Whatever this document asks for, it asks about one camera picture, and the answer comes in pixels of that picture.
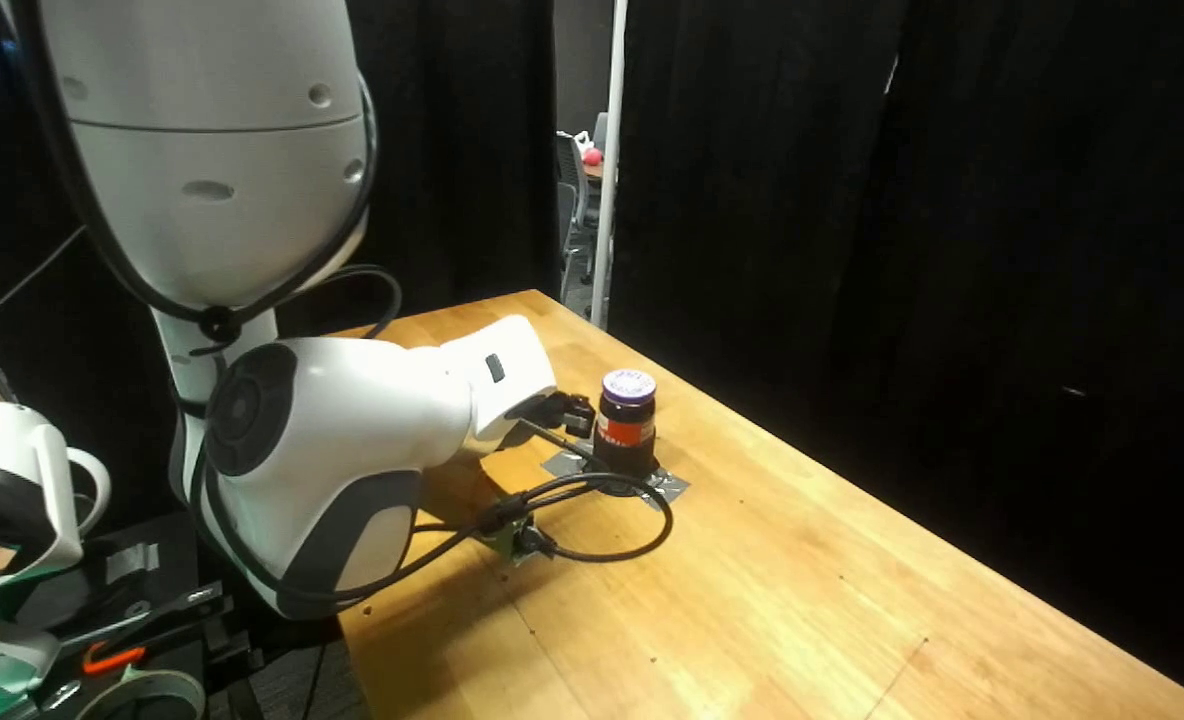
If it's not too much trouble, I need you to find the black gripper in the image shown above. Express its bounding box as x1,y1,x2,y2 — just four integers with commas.
516,385,607,452

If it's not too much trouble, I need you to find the brown cup with red stripe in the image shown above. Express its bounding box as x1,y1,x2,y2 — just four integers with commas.
590,369,662,483

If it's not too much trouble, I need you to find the cluttered equipment behind curtain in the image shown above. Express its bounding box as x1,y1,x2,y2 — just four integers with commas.
553,110,616,317

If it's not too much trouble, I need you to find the white vertical pole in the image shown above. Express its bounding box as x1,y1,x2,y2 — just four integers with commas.
588,0,630,331

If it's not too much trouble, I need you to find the black equipment case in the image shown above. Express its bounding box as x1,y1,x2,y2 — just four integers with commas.
29,513,264,720

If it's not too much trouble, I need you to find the white curved headset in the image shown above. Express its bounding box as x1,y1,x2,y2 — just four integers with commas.
0,396,117,574

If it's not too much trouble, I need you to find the orange handled tool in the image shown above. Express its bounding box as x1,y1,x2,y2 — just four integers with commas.
81,639,153,676

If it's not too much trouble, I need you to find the grey headset strap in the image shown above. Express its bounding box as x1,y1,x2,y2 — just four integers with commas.
0,532,88,670

